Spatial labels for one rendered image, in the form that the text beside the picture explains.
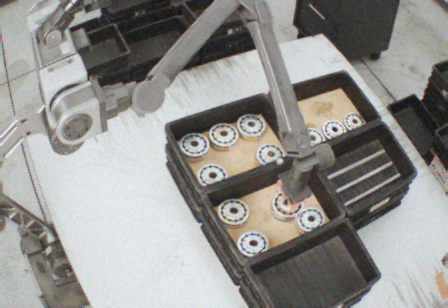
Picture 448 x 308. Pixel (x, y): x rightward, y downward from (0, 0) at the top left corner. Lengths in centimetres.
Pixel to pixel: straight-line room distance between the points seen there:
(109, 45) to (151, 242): 134
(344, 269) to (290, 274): 20
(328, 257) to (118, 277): 74
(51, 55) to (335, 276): 118
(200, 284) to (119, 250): 32
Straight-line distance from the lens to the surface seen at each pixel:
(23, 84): 366
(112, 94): 134
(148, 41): 316
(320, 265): 186
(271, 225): 191
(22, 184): 310
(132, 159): 220
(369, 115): 225
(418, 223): 224
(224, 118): 211
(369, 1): 336
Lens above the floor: 246
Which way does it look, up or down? 51 degrees down
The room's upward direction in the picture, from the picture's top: 6 degrees clockwise
